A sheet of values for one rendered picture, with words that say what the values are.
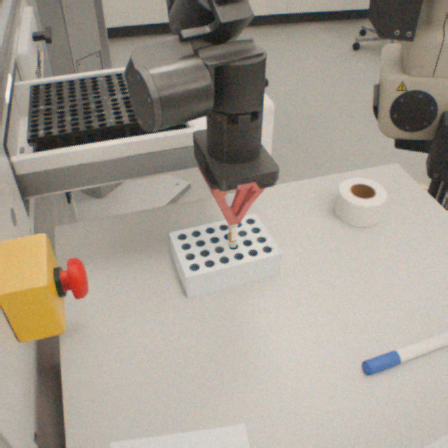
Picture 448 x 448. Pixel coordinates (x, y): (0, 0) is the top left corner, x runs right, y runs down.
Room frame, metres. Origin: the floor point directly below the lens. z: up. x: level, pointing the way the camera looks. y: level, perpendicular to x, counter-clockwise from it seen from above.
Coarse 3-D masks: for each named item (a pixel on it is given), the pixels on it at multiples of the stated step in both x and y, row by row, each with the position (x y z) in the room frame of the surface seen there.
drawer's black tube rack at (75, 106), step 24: (48, 96) 0.65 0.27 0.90; (72, 96) 0.64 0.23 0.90; (96, 96) 0.64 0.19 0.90; (120, 96) 0.63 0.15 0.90; (48, 120) 0.57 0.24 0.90; (72, 120) 0.57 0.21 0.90; (96, 120) 0.56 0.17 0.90; (120, 120) 0.56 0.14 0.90; (48, 144) 0.55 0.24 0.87; (72, 144) 0.55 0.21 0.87
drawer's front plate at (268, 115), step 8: (264, 104) 0.55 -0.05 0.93; (272, 104) 0.55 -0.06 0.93; (264, 112) 0.55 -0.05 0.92; (272, 112) 0.55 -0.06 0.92; (264, 120) 0.55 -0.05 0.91; (272, 120) 0.55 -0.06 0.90; (264, 128) 0.55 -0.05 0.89; (272, 128) 0.55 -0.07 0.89; (264, 136) 0.55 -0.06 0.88; (264, 144) 0.55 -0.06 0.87
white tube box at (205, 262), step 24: (192, 240) 0.43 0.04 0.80; (216, 240) 0.44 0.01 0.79; (240, 240) 0.43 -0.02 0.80; (264, 240) 0.44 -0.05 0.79; (192, 264) 0.39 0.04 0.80; (216, 264) 0.39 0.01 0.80; (240, 264) 0.39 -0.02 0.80; (264, 264) 0.40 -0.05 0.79; (192, 288) 0.37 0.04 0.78; (216, 288) 0.38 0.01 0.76
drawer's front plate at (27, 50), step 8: (24, 8) 1.01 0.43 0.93; (24, 16) 0.96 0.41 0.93; (32, 16) 0.99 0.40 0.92; (24, 24) 0.90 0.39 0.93; (32, 24) 0.95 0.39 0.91; (24, 32) 0.85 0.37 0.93; (32, 32) 0.91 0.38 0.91; (24, 40) 0.81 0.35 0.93; (32, 40) 0.88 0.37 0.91; (24, 48) 0.77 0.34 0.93; (32, 48) 0.84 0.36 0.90; (24, 56) 0.76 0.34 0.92; (32, 56) 0.81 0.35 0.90; (24, 64) 0.76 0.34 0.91; (32, 64) 0.78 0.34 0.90; (24, 72) 0.75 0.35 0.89; (32, 72) 0.76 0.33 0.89; (40, 72) 0.88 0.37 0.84; (24, 80) 0.75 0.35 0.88
